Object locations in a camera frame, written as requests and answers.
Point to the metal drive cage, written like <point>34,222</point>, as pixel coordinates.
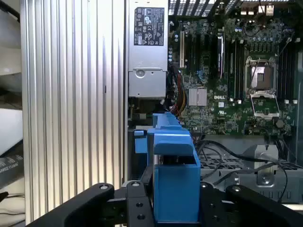
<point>265,186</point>

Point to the silver chipset heatsink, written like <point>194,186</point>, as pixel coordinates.
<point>197,97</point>

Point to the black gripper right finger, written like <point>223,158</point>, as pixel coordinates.
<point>260,208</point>

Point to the green motherboard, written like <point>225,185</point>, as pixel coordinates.
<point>213,113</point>

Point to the metal socket cover frame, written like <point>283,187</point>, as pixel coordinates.
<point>266,115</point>

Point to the thin metal locking lever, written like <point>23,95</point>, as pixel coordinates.
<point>254,73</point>
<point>286,43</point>

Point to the white expansion slot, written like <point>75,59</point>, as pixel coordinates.
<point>182,49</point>

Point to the silver power supply unit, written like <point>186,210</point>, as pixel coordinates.
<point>146,85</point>

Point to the black PC case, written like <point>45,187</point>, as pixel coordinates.
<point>189,7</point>

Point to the CPU socket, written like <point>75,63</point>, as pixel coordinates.
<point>261,78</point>

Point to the hard disk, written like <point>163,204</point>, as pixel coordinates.
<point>176,189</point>

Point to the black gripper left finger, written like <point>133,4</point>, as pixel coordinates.
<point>139,208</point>

